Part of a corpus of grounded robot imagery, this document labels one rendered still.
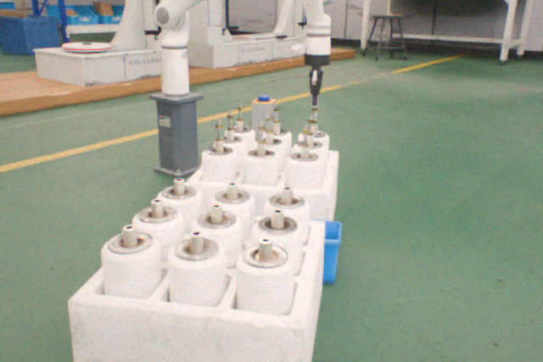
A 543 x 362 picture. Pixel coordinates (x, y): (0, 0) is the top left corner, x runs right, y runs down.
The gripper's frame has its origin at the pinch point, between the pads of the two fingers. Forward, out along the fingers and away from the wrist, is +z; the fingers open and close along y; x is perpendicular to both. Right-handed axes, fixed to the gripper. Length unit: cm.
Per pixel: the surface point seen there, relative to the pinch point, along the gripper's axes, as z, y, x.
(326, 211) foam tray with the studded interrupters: 22.4, -31.3, -7.1
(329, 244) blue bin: 25, -45, -9
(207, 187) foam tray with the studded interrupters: 18.6, -31.5, 24.5
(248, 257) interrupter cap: 10, -79, 2
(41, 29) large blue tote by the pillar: 11, 337, 316
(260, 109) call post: 6.9, 13.5, 19.7
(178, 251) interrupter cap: 10, -80, 14
